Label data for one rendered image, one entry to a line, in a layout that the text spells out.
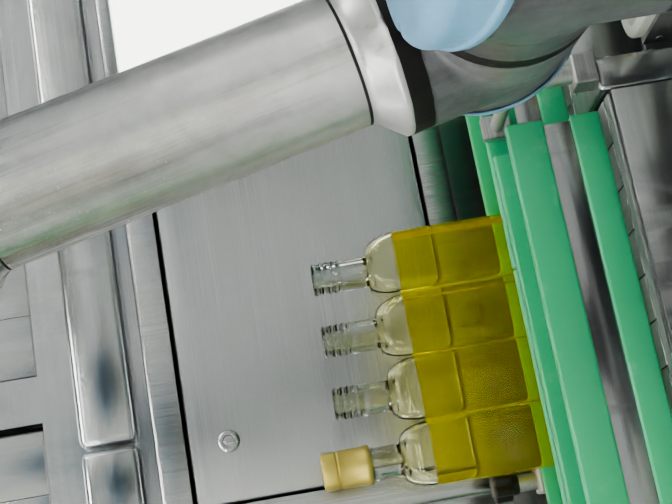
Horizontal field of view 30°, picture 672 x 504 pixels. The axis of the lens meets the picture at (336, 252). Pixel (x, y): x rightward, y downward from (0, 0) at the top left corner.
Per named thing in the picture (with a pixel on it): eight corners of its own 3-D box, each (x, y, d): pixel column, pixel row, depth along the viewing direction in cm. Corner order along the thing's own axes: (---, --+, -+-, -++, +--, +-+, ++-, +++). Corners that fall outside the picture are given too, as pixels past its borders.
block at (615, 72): (645, 81, 114) (569, 94, 113) (672, 37, 105) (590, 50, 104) (654, 118, 113) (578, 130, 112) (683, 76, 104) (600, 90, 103)
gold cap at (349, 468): (375, 492, 111) (326, 501, 111) (369, 459, 113) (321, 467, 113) (373, 470, 108) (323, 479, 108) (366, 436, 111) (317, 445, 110)
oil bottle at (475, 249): (578, 214, 120) (357, 251, 119) (589, 196, 114) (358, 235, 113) (591, 270, 118) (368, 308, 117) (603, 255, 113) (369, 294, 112)
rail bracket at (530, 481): (615, 448, 122) (480, 472, 121) (631, 440, 115) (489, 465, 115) (624, 489, 121) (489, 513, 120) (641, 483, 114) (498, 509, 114)
